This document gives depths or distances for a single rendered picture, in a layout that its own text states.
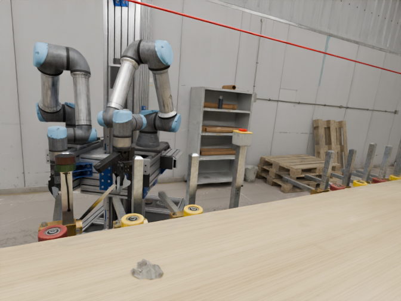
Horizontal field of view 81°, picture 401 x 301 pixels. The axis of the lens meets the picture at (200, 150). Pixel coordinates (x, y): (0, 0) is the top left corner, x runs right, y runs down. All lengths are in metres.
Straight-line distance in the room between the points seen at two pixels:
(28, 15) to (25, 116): 1.15
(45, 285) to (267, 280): 0.54
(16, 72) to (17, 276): 3.04
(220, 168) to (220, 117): 0.90
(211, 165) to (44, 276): 3.59
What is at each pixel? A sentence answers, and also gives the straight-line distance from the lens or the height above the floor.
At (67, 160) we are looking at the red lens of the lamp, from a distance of 0.87.
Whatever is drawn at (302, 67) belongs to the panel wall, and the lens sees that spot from 5.17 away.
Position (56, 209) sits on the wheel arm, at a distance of 1.16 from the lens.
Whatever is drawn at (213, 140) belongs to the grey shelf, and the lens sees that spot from 4.03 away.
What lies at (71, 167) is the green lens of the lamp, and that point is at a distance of 0.88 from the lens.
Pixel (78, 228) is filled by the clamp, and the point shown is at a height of 0.85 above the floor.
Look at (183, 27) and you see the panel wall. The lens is 3.86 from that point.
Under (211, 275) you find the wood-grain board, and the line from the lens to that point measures 0.70.
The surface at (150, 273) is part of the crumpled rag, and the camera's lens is 0.68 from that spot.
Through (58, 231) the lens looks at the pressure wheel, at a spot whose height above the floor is 0.90.
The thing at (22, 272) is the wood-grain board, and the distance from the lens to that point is 0.78.
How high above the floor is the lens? 1.35
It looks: 12 degrees down
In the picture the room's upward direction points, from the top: 5 degrees clockwise
